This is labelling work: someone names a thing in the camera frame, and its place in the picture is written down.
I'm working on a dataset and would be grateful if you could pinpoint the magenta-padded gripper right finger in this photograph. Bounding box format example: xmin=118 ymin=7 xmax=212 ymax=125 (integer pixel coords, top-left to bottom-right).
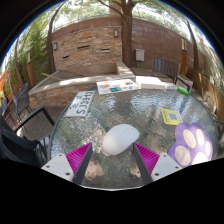
xmin=132 ymin=142 xmax=184 ymax=186

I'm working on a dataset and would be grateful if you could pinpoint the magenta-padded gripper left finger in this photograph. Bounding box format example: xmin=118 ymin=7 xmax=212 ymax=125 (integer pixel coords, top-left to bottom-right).
xmin=40 ymin=142 xmax=95 ymax=186

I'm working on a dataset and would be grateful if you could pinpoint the white computer mouse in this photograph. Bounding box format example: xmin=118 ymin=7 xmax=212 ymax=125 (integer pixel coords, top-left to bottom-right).
xmin=102 ymin=123 xmax=141 ymax=157

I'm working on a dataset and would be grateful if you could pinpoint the purple paw-shaped mouse pad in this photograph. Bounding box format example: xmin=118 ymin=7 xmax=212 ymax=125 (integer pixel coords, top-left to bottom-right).
xmin=167 ymin=122 xmax=214 ymax=168

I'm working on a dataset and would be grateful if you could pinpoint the yellow square card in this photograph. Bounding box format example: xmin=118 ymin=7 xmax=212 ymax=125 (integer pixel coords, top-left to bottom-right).
xmin=160 ymin=107 xmax=181 ymax=126

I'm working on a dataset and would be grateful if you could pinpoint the black armchair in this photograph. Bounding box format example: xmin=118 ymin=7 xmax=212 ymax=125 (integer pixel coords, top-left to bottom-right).
xmin=0 ymin=105 xmax=56 ymax=168

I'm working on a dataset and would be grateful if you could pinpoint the green marker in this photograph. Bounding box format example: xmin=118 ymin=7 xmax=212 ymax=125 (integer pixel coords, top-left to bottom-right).
xmin=176 ymin=85 xmax=191 ymax=96

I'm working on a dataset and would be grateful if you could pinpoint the small white booklet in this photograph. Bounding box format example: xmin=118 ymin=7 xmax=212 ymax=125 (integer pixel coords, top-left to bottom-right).
xmin=165 ymin=82 xmax=179 ymax=91

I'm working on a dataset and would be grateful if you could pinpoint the white planter box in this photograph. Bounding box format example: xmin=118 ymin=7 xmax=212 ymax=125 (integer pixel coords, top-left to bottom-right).
xmin=180 ymin=75 xmax=195 ymax=89

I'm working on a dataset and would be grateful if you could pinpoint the colourful printed sheet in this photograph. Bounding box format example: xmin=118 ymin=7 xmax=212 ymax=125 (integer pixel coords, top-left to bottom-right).
xmin=96 ymin=78 xmax=141 ymax=96

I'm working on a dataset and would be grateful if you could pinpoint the dark slatted garden chair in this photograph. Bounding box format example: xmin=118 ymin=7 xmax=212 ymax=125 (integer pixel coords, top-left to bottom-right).
xmin=151 ymin=56 xmax=194 ymax=93

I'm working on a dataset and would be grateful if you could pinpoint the orange fabric canopy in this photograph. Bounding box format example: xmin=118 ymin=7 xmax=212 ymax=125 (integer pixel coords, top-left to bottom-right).
xmin=0 ymin=69 xmax=10 ymax=93

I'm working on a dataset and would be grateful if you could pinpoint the grey utility box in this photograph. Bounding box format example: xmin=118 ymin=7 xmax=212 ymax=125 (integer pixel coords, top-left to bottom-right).
xmin=134 ymin=48 xmax=146 ymax=63

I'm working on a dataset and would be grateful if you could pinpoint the thin curved tree trunk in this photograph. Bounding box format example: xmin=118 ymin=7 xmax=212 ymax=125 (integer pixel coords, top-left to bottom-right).
xmin=46 ymin=3 xmax=68 ymax=75
xmin=181 ymin=18 xmax=201 ymax=71

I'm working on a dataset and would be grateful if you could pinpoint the large tree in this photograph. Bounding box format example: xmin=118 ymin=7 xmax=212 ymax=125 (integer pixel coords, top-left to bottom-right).
xmin=96 ymin=0 xmax=143 ymax=68

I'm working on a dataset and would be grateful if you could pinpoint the wooden lamp post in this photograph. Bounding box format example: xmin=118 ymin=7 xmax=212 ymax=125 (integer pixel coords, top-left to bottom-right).
xmin=25 ymin=49 xmax=36 ymax=88
xmin=180 ymin=38 xmax=189 ymax=76

